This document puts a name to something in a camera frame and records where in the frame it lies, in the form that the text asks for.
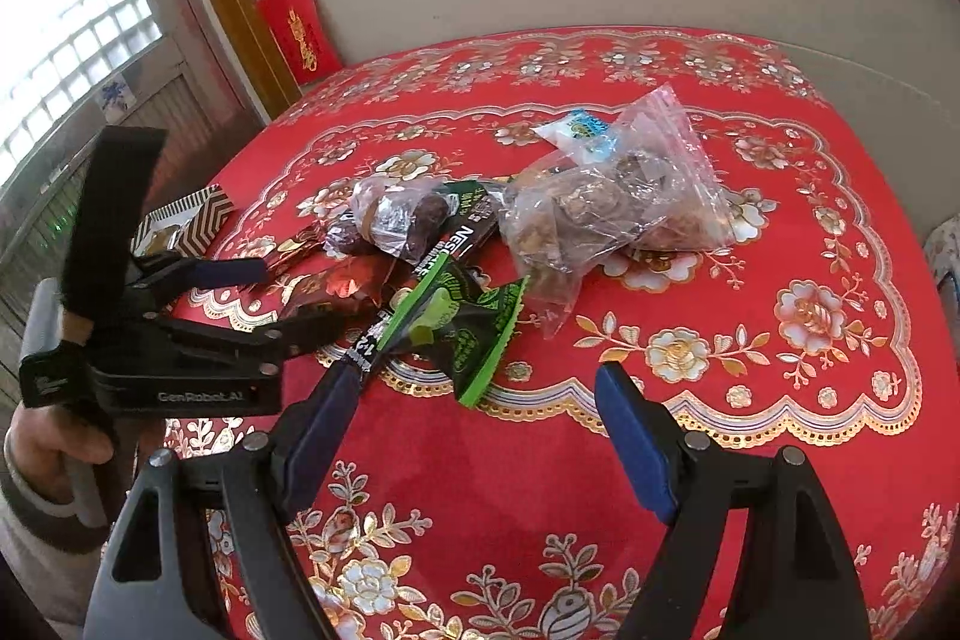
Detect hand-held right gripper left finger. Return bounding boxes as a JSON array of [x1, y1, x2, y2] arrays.
[[82, 364, 362, 640]]

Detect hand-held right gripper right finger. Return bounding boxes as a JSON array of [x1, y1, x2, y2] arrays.
[[596, 361, 875, 640]]

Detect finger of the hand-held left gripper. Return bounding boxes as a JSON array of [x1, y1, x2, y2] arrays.
[[124, 256, 271, 311], [161, 302, 380, 378]]

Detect dark red packet square logo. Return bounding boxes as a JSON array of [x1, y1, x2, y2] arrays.
[[281, 257, 398, 319]]

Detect striped cardboard box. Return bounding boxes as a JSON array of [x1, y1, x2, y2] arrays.
[[131, 184, 235, 259]]

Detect red packet with oval logo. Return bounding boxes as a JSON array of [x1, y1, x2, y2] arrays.
[[255, 227, 323, 281]]

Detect small clear date packet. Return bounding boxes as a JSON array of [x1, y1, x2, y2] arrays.
[[321, 211, 380, 259]]

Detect green and black plum packet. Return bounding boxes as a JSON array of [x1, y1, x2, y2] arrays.
[[375, 254, 526, 408]]

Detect large clear date packet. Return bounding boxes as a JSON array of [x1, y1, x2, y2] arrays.
[[351, 175, 460, 266]]

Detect black and red coffee stick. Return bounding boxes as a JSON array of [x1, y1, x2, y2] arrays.
[[341, 212, 500, 378]]

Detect clear zip bag of walnuts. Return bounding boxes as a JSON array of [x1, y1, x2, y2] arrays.
[[499, 85, 740, 337]]

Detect white and blue snack packet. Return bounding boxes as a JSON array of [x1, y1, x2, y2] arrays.
[[536, 110, 620, 161]]

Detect person's left forearm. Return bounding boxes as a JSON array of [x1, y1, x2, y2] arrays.
[[0, 467, 110, 618]]

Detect person's left hand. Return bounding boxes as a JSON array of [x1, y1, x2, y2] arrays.
[[4, 411, 115, 502]]

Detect red floral tablecloth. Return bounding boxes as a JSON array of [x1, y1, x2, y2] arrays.
[[161, 29, 960, 640]]

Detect brown slatted metal door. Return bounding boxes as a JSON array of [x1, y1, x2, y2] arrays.
[[0, 36, 263, 386]]

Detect glass block window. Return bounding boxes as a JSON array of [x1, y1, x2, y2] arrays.
[[0, 0, 166, 184]]

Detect floral chair cushion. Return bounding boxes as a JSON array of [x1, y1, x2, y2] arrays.
[[922, 220, 960, 289]]

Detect red wall poster gold character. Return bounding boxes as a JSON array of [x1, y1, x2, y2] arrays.
[[255, 0, 344, 90]]

